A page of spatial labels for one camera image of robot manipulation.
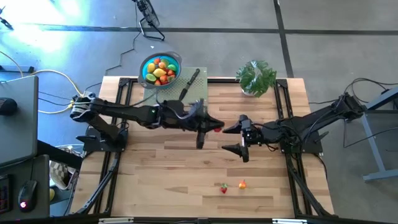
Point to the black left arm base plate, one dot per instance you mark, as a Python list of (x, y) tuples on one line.
[(93, 144)]

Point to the black keyboard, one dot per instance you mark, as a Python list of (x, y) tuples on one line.
[(4, 196)]

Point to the small yellow object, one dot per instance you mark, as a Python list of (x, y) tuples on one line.
[(52, 194)]

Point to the black floor fan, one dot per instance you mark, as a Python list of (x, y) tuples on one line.
[(149, 14)]

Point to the black aluminium table frame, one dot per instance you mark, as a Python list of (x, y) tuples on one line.
[(224, 80)]

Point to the grey metal table frame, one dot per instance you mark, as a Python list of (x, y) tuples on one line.
[(373, 149)]

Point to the blue collapsible colander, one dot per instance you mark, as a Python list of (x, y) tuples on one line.
[(143, 70)]

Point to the dark desk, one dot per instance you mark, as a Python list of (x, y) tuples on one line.
[(40, 186)]

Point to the black lit computer mouse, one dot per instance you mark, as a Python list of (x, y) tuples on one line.
[(28, 193)]

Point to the checkered bag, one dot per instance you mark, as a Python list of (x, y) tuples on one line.
[(60, 174)]

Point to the black kitchen knife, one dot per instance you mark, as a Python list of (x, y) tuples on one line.
[(189, 84)]

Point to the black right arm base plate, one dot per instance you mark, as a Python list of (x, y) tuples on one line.
[(311, 147)]

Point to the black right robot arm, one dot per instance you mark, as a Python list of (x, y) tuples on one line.
[(311, 121)]

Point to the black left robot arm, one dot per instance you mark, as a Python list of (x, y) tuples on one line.
[(124, 110)]

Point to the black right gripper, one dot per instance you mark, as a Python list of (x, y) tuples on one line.
[(252, 133)]

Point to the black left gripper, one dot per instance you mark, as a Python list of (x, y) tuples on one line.
[(174, 118)]

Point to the green plant in white pot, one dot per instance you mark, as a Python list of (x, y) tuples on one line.
[(256, 77)]

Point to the green perforated metal riser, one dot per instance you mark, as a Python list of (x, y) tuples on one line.
[(199, 90)]

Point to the grey side desk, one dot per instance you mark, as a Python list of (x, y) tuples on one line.
[(18, 133)]

